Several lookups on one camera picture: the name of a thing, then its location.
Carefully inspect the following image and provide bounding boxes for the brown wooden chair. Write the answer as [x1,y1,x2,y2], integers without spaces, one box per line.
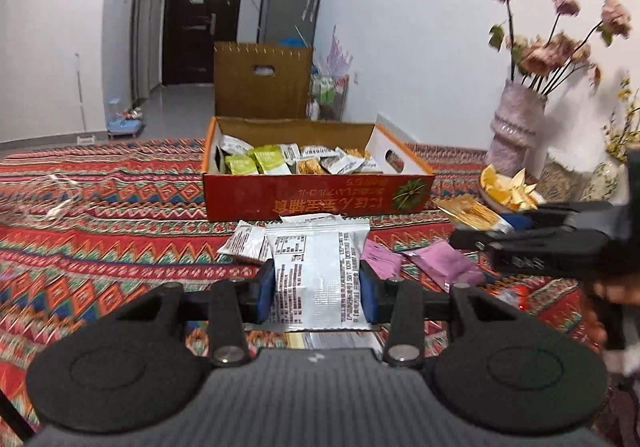
[214,42,312,120]

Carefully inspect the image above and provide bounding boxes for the red cardboard snack box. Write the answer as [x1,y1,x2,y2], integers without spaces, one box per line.
[202,116,435,222]

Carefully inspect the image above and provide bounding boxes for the plate of orange peels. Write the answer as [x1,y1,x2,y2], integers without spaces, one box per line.
[478,164,546,214]

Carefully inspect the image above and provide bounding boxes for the person's right hand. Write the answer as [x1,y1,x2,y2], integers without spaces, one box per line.
[580,275,639,377]

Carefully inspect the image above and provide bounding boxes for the floral small vase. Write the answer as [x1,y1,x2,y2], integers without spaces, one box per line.
[580,156,629,205]

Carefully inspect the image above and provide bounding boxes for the white earphone cable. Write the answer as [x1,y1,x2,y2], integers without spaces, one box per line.
[8,170,87,223]

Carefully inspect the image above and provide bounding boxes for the small blue floor stool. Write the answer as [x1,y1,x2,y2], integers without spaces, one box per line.
[106,109,144,139]

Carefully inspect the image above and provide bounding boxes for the patterned red tablecloth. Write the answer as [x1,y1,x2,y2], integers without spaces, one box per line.
[1,139,598,430]

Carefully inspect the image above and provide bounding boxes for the pink ceramic vase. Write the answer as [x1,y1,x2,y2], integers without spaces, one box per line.
[486,81,548,176]

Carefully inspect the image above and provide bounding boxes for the white cracker snack packet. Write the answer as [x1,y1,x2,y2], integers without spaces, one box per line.
[217,220,272,265]

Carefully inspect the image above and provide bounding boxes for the yellow noodle snack pack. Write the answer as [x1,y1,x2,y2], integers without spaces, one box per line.
[433,194,514,233]

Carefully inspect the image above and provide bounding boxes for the long green snack bar pack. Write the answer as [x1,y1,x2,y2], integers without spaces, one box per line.
[247,144,292,176]

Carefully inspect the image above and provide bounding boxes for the white silver snack packet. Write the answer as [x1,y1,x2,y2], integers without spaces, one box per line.
[265,218,371,332]

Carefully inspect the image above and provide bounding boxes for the wire storage rack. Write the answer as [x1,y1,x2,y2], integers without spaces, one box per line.
[307,73,349,122]

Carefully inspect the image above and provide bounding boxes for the dark entrance door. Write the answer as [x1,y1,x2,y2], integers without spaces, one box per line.
[162,0,241,85]

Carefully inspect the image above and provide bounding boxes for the dried pink roses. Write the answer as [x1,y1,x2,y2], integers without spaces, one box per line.
[482,0,634,98]

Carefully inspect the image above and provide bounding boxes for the pink snack packet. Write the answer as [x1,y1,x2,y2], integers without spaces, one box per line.
[361,239,402,280]
[402,240,485,292]

